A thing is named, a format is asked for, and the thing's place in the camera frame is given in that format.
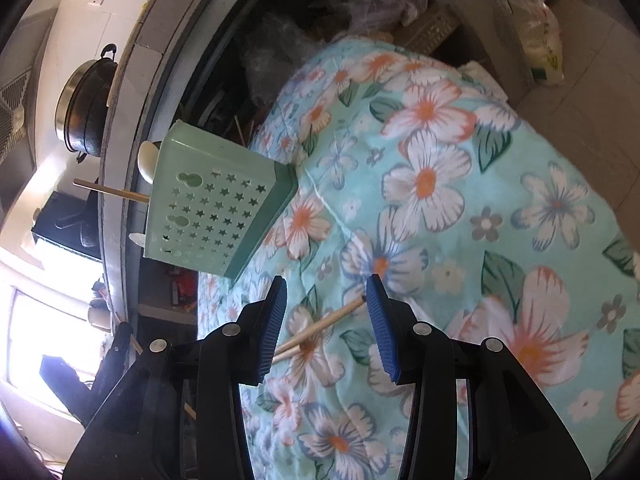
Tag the single wooden chopstick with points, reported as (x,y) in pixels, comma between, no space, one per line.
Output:
(325,322)
(110,190)

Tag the green plastic utensil holder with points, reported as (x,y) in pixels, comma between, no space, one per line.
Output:
(215,205)

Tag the perforated metal shelf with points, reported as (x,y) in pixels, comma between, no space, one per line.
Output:
(432,30)

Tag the floral turquoise blanket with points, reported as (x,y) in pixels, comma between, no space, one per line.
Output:
(450,210)

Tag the black cooking pot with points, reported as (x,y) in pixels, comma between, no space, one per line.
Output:
(82,110)

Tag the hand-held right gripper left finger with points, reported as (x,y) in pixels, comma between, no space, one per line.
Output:
(272,330)

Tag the window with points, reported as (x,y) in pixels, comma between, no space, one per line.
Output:
(45,310)

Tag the grey kitchen counter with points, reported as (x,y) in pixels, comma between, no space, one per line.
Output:
(150,35)

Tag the black box appliance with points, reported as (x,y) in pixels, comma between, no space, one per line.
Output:
(60,230)

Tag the red snack packets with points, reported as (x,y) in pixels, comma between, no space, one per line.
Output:
(184,290)

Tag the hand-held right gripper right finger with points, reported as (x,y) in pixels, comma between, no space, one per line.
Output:
(382,330)

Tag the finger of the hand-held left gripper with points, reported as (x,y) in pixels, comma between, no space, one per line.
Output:
(117,355)

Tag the printed rice bag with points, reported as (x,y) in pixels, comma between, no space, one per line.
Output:
(535,25)

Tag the clear plastic bag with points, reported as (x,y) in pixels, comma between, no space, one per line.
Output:
(275,50)

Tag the steel range hood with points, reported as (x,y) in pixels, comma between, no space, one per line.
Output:
(12,115)

